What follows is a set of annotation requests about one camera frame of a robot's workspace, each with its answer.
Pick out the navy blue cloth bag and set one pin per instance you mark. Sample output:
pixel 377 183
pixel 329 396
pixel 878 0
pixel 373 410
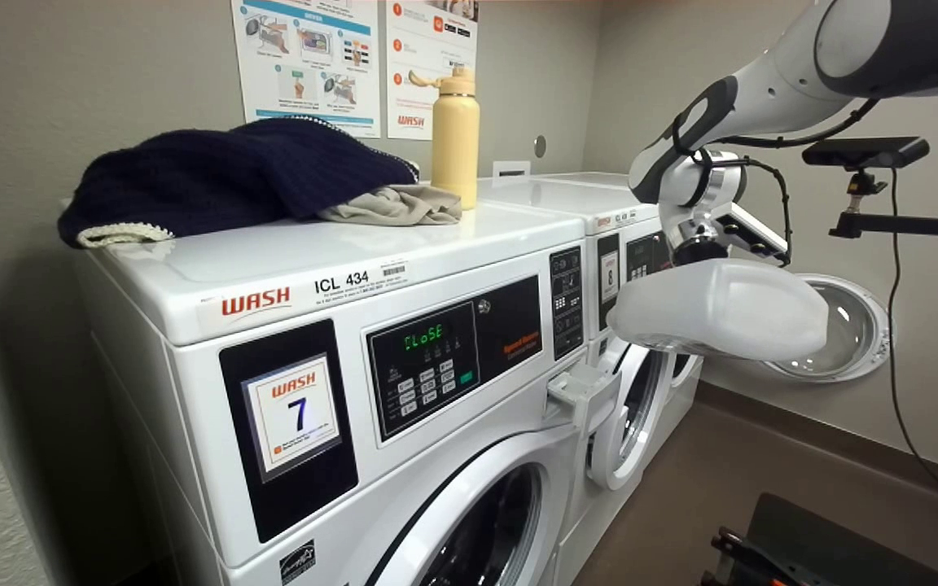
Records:
pixel 243 173

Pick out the beige cloth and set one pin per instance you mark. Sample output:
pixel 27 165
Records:
pixel 404 203

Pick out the number 8 label card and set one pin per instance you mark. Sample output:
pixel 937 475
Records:
pixel 610 280

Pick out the yellow water bottle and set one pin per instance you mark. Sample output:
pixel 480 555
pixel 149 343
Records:
pixel 458 140

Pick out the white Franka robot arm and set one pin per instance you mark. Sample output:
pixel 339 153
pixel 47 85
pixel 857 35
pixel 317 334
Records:
pixel 772 85

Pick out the white wall outlet box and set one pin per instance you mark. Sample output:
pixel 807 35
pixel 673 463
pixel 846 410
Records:
pixel 512 169

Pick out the white wrist camera mount box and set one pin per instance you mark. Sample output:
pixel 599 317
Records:
pixel 761 229

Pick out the white detergent drawer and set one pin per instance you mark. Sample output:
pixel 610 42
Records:
pixel 582 391

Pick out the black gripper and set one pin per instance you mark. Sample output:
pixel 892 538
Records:
pixel 701 245

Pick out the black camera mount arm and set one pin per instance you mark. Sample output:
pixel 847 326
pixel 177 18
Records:
pixel 902 225

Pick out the white washing machine labelled 8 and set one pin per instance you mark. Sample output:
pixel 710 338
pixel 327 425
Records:
pixel 555 195

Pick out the blue instruction poster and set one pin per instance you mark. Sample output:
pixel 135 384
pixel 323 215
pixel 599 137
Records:
pixel 308 53

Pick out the red and white poster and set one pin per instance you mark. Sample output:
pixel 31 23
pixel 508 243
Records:
pixel 430 66

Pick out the grey cart platform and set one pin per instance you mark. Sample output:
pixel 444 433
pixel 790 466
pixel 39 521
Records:
pixel 837 543

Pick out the white-rimmed glass washer door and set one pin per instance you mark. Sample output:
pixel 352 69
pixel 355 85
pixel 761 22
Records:
pixel 437 510
pixel 854 326

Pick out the black stereo camera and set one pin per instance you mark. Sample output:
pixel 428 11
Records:
pixel 865 151

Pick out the translucent detergent bottle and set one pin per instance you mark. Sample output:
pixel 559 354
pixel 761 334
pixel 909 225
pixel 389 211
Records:
pixel 730 311

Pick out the small round wall knob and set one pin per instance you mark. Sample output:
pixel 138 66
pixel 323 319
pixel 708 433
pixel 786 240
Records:
pixel 537 147

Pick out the white washing machine labelled 7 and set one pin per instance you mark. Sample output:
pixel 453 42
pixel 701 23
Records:
pixel 208 270

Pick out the number 7 label card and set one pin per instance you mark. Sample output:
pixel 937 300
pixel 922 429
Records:
pixel 290 410

